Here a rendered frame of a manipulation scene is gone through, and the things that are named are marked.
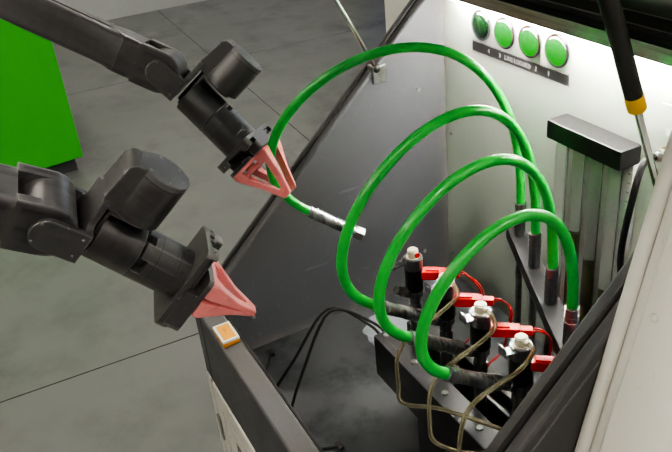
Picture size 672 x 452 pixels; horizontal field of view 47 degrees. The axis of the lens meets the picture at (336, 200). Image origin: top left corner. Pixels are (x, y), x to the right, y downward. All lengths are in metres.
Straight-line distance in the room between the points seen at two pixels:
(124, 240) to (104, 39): 0.41
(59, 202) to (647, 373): 0.60
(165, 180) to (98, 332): 2.35
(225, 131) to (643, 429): 0.65
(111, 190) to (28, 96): 3.47
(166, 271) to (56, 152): 3.55
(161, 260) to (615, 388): 0.50
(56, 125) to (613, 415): 3.71
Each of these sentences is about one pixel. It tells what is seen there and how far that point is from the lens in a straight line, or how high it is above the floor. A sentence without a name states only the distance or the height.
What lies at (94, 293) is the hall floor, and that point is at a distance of 3.33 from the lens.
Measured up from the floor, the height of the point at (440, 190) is 1.34.
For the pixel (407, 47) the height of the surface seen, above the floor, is 1.43.
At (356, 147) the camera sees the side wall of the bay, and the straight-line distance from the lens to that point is 1.40.
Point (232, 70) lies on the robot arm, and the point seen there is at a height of 1.42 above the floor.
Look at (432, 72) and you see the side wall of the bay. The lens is 1.44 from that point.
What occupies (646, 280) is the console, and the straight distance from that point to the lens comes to 0.84.
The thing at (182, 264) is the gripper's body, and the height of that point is 1.33.
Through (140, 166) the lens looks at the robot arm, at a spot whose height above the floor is 1.45.
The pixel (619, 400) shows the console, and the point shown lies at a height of 1.16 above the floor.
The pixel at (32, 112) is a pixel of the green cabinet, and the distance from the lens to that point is 4.26.
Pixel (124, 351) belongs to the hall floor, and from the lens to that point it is 2.96.
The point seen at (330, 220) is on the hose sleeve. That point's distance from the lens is 1.17.
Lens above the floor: 1.76
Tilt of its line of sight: 29 degrees down
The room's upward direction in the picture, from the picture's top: 6 degrees counter-clockwise
